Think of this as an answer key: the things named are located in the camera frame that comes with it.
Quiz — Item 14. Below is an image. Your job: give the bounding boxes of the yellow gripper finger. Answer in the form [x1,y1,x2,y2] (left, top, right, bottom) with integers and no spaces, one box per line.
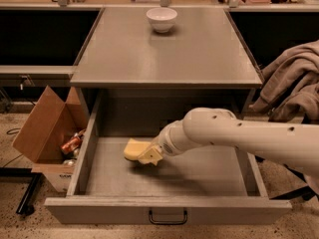
[138,145,162,165]

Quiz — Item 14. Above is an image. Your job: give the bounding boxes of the black drawer handle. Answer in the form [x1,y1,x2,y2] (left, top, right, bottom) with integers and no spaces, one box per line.
[149,209,188,226]

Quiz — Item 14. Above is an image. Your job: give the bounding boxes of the black office chair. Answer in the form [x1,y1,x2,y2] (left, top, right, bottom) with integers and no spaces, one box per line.
[256,157,318,201]

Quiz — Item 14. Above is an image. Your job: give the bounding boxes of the grey open top drawer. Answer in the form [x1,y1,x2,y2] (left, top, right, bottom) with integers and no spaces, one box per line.
[45,90,291,225]

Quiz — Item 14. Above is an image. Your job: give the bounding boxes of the black floor stand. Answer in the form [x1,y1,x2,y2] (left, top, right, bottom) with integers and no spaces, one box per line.
[0,167,42,216]

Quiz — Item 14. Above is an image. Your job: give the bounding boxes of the red crushed can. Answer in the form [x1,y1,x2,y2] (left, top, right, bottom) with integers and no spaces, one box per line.
[60,129,85,155]

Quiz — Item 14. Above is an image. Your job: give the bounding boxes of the yellow sponge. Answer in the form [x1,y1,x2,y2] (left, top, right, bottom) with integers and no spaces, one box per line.
[124,138,151,161]

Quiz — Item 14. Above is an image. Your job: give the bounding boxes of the white ceramic bowl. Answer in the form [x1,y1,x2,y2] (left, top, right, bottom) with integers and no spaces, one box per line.
[147,7,177,33]

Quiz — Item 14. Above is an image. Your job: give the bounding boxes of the grey cabinet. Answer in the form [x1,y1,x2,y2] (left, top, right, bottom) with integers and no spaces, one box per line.
[71,6,262,112]

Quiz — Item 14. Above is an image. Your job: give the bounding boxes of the brown cardboard box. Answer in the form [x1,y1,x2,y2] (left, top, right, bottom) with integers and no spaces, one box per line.
[12,86,90,192]

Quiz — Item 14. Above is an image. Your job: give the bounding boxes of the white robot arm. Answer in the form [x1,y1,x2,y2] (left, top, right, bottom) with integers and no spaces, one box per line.
[138,108,319,178]

